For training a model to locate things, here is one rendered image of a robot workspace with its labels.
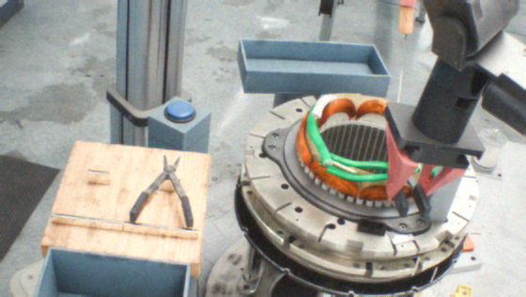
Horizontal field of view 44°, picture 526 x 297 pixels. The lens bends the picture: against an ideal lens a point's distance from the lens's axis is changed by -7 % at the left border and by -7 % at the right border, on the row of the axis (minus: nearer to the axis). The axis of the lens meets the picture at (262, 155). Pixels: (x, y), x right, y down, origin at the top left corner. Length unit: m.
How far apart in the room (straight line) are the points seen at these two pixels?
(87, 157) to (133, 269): 0.19
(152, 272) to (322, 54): 0.59
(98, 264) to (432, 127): 0.41
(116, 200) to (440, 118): 0.41
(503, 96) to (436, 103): 0.08
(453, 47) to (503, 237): 0.81
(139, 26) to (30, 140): 1.60
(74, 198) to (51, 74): 2.25
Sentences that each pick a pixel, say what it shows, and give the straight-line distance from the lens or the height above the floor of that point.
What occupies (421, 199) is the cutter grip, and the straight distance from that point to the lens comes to 0.75.
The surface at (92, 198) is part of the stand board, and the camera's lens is 0.86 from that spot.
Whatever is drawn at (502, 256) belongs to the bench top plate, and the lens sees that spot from 1.34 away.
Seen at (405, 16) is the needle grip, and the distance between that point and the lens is 0.80.
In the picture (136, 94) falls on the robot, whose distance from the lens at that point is 1.24.
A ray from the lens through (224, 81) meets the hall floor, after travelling 3.04.
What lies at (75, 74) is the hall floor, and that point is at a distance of 3.08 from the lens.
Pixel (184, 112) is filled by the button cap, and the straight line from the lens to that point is 1.04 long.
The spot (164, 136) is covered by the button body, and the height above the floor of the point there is 1.01.
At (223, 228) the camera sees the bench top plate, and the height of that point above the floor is 0.78.
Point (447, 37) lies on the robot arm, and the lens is 0.61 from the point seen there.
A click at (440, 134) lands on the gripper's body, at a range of 0.69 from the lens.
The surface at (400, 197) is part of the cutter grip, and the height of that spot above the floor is 1.18.
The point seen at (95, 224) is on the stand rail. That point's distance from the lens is 0.81.
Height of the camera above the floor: 1.65
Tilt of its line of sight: 38 degrees down
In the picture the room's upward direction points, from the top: 9 degrees clockwise
